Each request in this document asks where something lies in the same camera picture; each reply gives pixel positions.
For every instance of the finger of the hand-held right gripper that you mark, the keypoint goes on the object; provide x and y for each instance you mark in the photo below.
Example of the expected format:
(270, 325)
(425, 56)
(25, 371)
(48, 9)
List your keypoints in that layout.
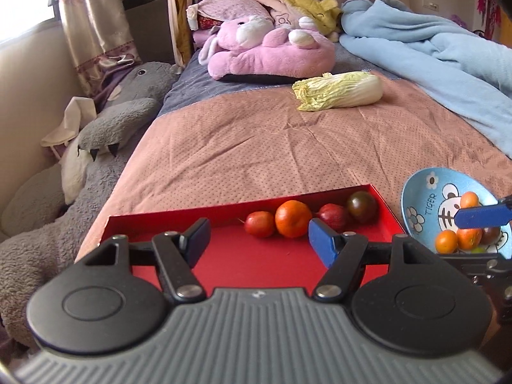
(480, 216)

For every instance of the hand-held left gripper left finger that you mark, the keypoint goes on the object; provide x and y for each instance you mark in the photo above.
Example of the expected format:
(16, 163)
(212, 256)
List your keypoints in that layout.
(199, 235)

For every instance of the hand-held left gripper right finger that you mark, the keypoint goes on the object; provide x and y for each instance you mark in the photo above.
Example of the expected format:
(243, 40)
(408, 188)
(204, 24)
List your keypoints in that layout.
(320, 242)

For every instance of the green tomato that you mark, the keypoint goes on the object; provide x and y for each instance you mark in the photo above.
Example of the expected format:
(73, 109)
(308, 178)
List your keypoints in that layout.
(476, 250)

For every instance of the small orange mandarin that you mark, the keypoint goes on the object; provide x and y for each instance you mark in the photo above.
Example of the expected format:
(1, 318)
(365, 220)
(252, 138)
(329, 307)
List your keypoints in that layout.
(446, 242)
(469, 200)

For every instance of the large dark tomato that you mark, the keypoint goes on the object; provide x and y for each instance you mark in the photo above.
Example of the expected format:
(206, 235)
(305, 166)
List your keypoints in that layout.
(490, 235)

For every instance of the medium orange mandarin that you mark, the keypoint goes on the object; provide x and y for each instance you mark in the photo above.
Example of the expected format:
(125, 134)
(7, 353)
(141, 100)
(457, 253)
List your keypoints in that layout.
(468, 239)

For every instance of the red tray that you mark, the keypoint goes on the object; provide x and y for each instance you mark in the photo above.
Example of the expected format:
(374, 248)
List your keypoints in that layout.
(240, 260)

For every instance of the blue cartoon plate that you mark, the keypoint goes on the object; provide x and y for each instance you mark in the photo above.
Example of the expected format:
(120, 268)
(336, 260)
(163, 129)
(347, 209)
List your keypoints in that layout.
(424, 196)

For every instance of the red plum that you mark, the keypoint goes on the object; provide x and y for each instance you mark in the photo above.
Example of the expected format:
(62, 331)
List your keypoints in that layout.
(333, 216)
(260, 224)

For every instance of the large orange mandarin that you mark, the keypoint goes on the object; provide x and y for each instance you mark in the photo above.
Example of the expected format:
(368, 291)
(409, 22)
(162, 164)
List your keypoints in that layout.
(293, 219)

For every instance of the dark brown-green tomato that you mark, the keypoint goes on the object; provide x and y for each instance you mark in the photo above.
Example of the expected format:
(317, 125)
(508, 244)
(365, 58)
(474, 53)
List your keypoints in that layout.
(362, 207)

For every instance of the pink dotted bedspread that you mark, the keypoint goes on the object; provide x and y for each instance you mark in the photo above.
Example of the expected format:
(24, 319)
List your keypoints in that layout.
(260, 152)

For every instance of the grey plush toy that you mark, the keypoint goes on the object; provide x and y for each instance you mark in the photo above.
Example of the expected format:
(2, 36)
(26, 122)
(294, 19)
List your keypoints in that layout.
(120, 116)

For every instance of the napa cabbage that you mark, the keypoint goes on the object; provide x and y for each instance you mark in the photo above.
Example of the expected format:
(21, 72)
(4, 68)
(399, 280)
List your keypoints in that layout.
(340, 90)

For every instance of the light blue blanket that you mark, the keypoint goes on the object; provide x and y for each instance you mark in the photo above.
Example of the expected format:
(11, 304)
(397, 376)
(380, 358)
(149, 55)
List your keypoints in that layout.
(432, 60)

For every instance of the white cloth bag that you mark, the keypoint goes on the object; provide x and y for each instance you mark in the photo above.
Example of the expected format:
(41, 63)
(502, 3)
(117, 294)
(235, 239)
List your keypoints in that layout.
(74, 120)

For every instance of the pink plush rabbit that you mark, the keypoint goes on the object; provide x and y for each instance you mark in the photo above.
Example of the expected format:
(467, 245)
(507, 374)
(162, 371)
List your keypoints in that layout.
(272, 54)

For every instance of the pink hanging decoration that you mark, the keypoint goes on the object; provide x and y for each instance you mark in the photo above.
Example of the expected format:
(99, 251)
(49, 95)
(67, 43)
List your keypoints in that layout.
(487, 8)

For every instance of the red patterned cloth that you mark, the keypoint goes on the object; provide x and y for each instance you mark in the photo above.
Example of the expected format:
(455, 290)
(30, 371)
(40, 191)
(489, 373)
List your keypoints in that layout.
(208, 23)

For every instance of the dark shelf unit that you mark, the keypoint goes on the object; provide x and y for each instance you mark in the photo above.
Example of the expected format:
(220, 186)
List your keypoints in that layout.
(148, 28)

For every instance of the wooden plank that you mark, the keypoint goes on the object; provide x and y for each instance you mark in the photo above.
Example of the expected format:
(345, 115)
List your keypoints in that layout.
(178, 8)

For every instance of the pink dotted pillow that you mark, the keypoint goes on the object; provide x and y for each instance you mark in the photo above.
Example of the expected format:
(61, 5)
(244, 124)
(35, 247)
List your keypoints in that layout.
(228, 8)

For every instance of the beige floral curtain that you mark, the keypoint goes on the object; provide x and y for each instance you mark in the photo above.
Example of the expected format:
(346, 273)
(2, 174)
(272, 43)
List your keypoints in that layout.
(96, 20)

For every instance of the yellow hooded blanket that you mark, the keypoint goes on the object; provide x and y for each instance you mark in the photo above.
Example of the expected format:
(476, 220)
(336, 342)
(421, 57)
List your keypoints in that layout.
(296, 0)

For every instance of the window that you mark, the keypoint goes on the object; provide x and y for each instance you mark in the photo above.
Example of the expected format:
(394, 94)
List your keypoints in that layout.
(24, 0)

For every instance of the wall socket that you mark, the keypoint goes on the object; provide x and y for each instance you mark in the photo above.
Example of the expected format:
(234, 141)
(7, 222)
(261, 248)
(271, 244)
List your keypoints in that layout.
(432, 7)

